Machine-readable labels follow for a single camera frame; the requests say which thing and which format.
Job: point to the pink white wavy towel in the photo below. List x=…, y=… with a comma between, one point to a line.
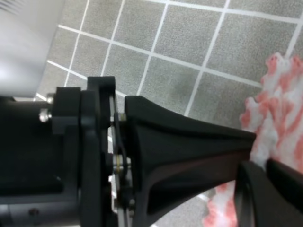
x=275, y=115

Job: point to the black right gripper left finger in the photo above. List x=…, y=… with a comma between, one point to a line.
x=174, y=158

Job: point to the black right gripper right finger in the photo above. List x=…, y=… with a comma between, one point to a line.
x=268, y=198

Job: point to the grey grid tablecloth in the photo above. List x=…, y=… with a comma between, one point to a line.
x=199, y=58

